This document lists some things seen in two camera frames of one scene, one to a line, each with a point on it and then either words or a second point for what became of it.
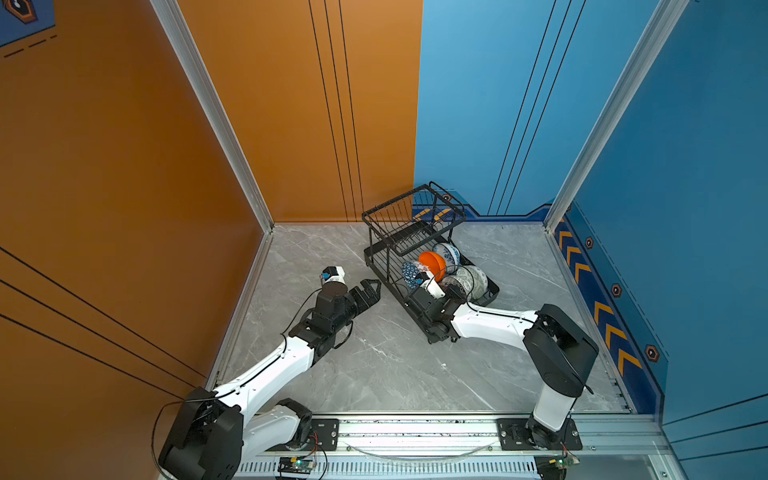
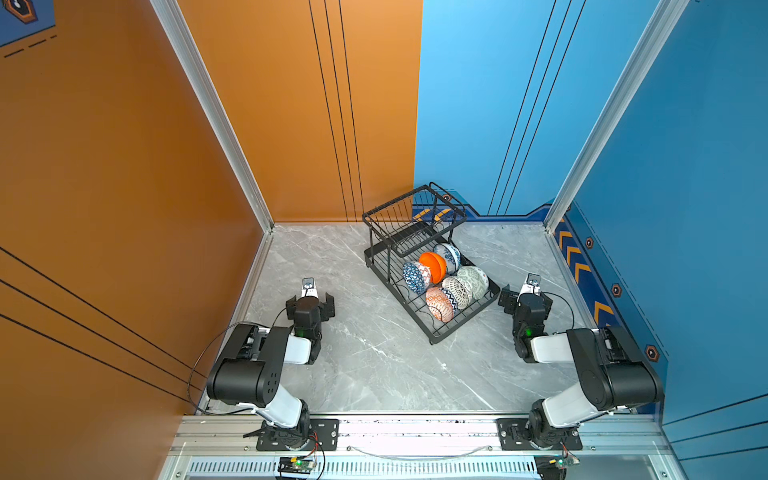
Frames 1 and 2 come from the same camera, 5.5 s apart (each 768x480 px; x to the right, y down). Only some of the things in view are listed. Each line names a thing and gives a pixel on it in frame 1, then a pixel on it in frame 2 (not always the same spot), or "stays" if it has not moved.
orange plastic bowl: (436, 264) stays
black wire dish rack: (410, 250) stays
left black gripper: (363, 304) → (325, 309)
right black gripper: (451, 295) → (510, 297)
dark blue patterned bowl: (409, 271) stays
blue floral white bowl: (450, 254) stays
